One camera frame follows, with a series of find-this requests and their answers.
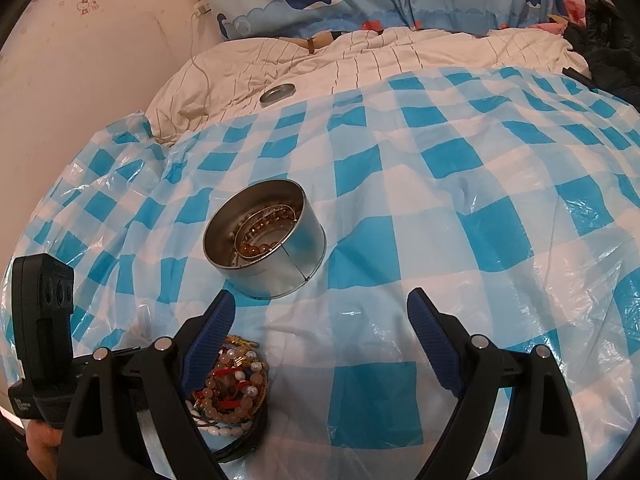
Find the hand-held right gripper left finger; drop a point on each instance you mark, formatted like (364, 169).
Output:
(214, 342)

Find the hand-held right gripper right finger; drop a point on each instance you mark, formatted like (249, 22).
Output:
(434, 342)

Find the round metal tin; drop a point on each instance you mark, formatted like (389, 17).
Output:
(295, 260)

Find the person's left hand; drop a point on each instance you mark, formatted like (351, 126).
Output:
(44, 452)

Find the blue checkered plastic sheet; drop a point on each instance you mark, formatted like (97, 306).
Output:
(450, 210)

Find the round metal tin lid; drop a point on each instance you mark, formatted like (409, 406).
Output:
(276, 95)

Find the white striped duvet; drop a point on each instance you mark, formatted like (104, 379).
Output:
(400, 55)

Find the pile of black clothes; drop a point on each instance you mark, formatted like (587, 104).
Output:
(607, 35)

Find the pink cloth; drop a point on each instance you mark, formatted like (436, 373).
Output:
(572, 10)

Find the white wall charger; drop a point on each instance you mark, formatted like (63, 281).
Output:
(202, 5)

